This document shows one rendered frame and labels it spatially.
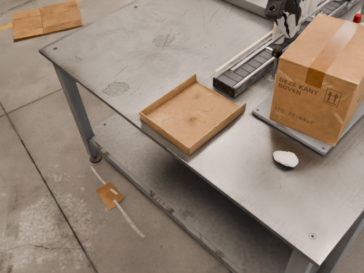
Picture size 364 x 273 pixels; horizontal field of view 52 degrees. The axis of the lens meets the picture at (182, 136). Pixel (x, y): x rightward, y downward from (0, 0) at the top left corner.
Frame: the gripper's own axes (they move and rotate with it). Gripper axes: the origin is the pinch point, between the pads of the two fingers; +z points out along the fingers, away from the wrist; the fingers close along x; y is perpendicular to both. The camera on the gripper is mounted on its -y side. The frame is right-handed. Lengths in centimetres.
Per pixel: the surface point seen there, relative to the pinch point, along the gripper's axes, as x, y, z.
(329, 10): 15, 66, 31
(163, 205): 61, -38, 77
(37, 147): 170, -39, 70
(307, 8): 18, 52, 22
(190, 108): 34.6, -18.6, 21.8
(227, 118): 18.3, -18.5, 23.2
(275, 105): 3.6, -9.5, 21.5
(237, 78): 25.1, 1.2, 21.6
